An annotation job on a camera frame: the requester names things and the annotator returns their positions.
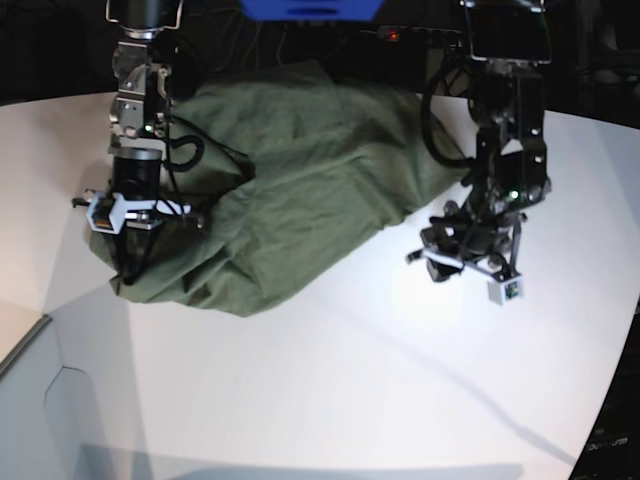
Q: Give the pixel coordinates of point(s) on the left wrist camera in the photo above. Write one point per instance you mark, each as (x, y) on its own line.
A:
(502, 292)

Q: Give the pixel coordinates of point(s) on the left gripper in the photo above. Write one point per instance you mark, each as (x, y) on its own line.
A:
(464, 240)

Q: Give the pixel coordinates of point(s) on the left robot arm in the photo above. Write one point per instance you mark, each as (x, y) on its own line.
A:
(505, 44)

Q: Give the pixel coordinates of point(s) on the blue box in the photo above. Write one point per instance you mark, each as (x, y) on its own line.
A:
(311, 10)

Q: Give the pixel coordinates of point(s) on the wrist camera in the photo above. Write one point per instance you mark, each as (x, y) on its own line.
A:
(107, 214)
(502, 292)

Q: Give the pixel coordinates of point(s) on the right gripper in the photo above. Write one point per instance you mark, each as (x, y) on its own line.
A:
(131, 249)

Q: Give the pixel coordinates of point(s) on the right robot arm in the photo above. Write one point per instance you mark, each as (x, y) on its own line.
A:
(142, 194)

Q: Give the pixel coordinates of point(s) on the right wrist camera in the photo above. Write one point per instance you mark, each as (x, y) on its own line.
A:
(107, 214)

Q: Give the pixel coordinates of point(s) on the black power strip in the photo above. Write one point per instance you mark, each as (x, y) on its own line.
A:
(437, 38)

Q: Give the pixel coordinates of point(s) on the green t-shirt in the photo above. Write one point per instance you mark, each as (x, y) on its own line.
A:
(299, 170)

